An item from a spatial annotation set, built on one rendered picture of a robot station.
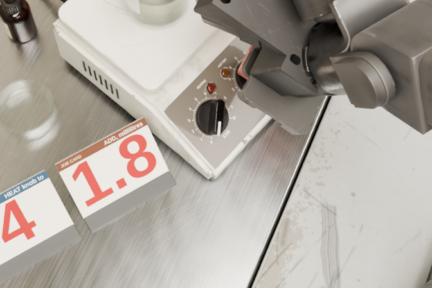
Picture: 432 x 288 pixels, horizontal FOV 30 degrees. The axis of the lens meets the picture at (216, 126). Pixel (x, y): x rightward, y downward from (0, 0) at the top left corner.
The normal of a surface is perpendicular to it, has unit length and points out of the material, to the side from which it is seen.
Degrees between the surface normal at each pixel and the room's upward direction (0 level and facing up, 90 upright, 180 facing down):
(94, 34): 0
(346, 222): 0
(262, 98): 31
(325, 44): 66
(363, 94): 90
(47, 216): 40
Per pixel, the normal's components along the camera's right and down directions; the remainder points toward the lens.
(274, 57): -0.79, -0.50
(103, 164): 0.37, 0.22
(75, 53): -0.65, 0.69
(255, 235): 0.04, -0.38
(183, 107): 0.42, -0.02
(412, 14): -0.26, -0.76
